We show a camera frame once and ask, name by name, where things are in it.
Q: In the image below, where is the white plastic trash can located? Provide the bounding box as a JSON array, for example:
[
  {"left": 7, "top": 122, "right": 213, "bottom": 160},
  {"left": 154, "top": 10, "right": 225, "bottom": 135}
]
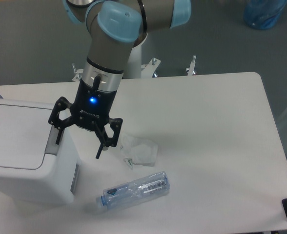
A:
[{"left": 0, "top": 98, "right": 81, "bottom": 204}]

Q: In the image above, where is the crushed clear plastic bottle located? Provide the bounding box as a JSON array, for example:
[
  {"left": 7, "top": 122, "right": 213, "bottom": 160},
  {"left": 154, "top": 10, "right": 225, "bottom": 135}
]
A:
[{"left": 96, "top": 171, "right": 170, "bottom": 212}]

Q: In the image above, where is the crumpled clear plastic bag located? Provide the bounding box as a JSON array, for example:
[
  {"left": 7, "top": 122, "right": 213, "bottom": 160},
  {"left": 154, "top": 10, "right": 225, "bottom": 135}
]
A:
[{"left": 119, "top": 133, "right": 159, "bottom": 168}]

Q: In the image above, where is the blue water jug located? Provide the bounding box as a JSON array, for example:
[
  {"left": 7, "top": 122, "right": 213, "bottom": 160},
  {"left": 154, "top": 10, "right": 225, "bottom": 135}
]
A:
[{"left": 243, "top": 0, "right": 287, "bottom": 30}]

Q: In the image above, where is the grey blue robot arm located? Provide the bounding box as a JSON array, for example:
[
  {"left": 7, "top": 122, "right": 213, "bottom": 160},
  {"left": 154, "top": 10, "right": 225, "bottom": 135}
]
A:
[{"left": 48, "top": 0, "right": 191, "bottom": 150}]

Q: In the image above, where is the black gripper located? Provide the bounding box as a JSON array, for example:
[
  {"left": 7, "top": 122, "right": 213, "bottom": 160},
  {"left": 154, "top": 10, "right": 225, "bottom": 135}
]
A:
[{"left": 48, "top": 80, "right": 123, "bottom": 159}]

